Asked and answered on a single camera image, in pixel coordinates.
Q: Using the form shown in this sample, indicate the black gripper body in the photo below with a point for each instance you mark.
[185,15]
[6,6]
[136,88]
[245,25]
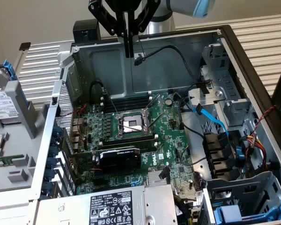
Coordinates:
[127,5]

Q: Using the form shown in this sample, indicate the hard disk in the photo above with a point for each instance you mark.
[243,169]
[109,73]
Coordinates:
[0,103]

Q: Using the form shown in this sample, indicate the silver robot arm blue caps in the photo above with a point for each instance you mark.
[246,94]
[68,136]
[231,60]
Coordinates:
[159,25]

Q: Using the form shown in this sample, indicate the grey metal disk bay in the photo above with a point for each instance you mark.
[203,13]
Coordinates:
[209,211]

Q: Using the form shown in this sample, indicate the black box behind case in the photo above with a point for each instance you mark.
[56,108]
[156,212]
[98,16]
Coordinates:
[86,30]

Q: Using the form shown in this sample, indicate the open grey PC case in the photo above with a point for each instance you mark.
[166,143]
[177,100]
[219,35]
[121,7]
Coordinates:
[107,70]

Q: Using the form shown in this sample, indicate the black RAM slot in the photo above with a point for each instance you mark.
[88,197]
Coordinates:
[128,106]
[128,100]
[148,146]
[128,139]

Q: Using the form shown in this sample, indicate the thin metal locking lever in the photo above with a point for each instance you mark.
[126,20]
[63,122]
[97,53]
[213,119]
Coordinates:
[111,103]

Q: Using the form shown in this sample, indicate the round coin battery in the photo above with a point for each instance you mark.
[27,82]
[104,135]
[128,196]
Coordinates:
[169,101]

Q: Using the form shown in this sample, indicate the open metal socket cover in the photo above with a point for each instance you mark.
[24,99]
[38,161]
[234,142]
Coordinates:
[146,117]

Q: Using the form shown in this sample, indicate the CPU socket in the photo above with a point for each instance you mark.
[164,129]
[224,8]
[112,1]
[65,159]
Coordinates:
[131,123]

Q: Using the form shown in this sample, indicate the green motherboard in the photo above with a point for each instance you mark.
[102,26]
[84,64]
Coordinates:
[164,122]

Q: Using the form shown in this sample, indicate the small black table clip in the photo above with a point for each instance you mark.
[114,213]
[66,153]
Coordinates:
[25,46]

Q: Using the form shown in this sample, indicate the silver metal drive cage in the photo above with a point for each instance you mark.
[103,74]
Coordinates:
[224,79]

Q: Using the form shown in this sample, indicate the silver rear port block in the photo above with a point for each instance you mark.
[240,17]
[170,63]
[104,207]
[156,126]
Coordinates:
[75,138]

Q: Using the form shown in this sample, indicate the blue expansion slot clip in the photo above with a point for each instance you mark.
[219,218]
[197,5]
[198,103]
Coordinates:
[49,175]
[55,141]
[57,130]
[51,163]
[47,188]
[53,152]

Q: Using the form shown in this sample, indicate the black graphics card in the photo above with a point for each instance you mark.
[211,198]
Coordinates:
[119,160]

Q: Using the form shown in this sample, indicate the grey plastic latch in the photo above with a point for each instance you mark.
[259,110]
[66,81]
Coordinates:
[236,110]

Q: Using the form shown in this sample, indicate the silver finned heatsink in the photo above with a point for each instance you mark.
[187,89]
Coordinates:
[153,178]

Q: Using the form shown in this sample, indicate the grey plastic parts rack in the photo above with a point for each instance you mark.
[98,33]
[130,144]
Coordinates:
[21,145]

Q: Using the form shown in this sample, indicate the green RAM stick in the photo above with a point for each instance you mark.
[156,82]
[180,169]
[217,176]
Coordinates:
[4,160]

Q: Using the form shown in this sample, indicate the silver power supply unit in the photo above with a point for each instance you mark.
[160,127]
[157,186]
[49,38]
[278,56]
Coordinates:
[72,211]

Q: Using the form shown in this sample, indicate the empty blue disk bracket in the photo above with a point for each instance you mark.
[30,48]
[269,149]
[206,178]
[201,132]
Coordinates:
[227,212]

